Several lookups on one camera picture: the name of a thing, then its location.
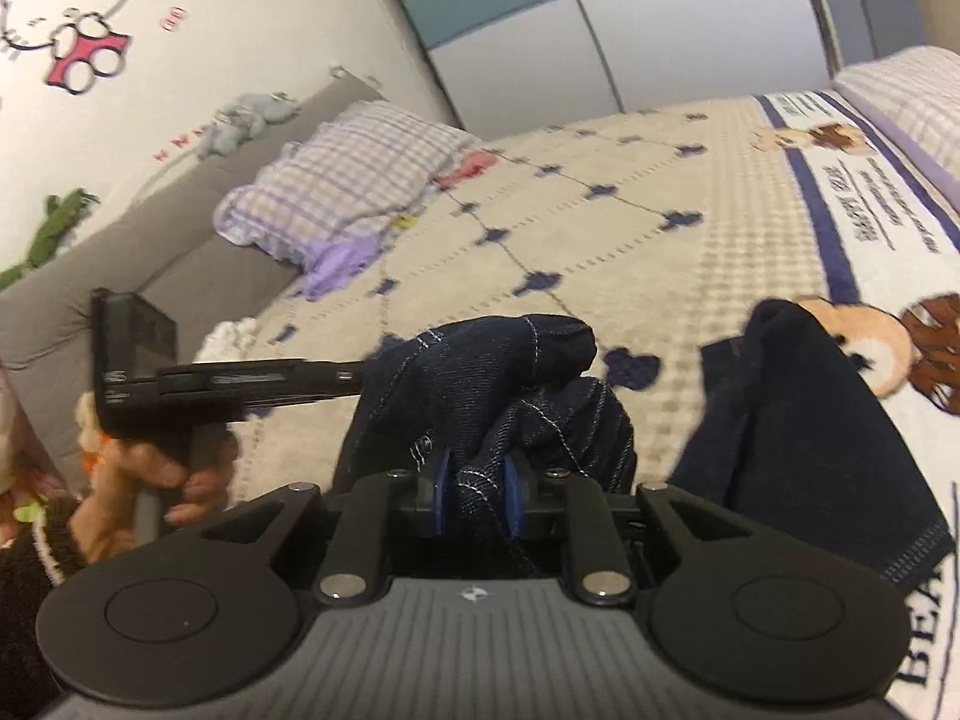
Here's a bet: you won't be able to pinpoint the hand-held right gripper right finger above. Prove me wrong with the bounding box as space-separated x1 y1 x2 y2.
504 450 758 608

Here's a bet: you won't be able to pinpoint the pink cloth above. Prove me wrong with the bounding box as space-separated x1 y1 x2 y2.
435 150 496 188

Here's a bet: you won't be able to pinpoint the purple plaid quilt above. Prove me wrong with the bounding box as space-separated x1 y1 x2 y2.
832 45 960 241

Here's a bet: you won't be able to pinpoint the grey plush toy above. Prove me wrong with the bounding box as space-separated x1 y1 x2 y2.
196 92 301 158

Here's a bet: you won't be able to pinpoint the beige bear-print blanket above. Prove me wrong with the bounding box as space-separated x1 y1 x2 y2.
195 90 960 720

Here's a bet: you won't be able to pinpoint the white and teal wardrobe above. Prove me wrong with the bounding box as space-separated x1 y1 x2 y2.
367 0 833 147

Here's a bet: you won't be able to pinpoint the green plush toy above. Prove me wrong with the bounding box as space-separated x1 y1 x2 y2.
0 191 98 293

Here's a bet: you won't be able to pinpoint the purple plaid pillow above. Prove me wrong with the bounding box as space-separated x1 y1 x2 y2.
214 100 481 271

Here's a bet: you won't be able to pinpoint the cartoon cat wall sticker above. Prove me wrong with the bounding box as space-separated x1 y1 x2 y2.
0 0 143 95

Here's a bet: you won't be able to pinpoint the grey upholstered headboard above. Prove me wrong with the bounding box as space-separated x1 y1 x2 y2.
0 79 391 492

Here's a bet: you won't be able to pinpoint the white crumpled cloth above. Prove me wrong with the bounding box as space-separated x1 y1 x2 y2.
195 317 260 361

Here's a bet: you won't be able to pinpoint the orange plush toy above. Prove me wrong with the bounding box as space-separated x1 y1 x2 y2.
75 394 127 477

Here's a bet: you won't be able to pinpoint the purple garment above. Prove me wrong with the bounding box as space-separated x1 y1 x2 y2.
300 236 391 301

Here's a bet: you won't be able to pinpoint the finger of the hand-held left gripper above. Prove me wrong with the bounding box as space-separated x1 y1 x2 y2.
225 357 370 422

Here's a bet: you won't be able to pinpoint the person's left hand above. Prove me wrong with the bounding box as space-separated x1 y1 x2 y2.
71 424 241 563

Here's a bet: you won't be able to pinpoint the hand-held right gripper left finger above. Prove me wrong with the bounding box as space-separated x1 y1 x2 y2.
199 446 455 608

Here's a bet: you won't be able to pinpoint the dark denim jeans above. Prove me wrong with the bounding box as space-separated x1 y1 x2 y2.
334 298 953 586

